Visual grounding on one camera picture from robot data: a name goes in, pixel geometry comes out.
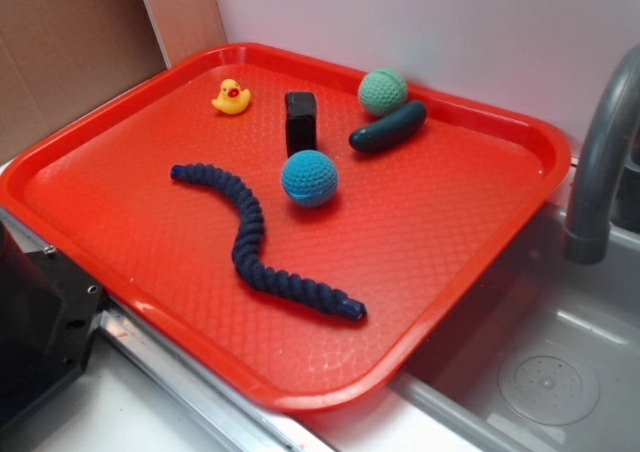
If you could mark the black box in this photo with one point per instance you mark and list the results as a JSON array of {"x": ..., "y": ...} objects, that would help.
[{"x": 301, "y": 121}]

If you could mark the red plastic tray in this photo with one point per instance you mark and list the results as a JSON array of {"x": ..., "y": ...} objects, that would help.
[{"x": 407, "y": 232}]

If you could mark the blue knitted ball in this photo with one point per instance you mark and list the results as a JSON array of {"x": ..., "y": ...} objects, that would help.
[{"x": 309, "y": 178}]

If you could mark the dark green toy cucumber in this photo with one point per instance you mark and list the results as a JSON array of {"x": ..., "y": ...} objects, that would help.
[{"x": 390, "y": 130}]

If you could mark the green knitted ball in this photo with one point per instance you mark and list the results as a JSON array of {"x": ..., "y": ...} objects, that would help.
[{"x": 382, "y": 91}]

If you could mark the yellow rubber duck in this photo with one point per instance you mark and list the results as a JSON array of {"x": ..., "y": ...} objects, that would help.
[{"x": 232, "y": 99}]

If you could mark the grey plastic sink basin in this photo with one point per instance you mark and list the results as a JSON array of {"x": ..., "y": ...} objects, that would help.
[{"x": 540, "y": 354}]

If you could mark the grey toy faucet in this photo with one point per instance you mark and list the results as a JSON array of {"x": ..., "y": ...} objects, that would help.
[{"x": 605, "y": 190}]

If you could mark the brown cardboard panel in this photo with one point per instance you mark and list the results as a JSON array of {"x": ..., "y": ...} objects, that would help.
[{"x": 60, "y": 59}]

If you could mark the navy braided rope toy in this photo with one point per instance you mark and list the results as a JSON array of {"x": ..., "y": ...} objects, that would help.
[{"x": 245, "y": 253}]

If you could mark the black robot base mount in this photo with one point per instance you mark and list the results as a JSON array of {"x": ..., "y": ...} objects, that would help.
[{"x": 50, "y": 309}]

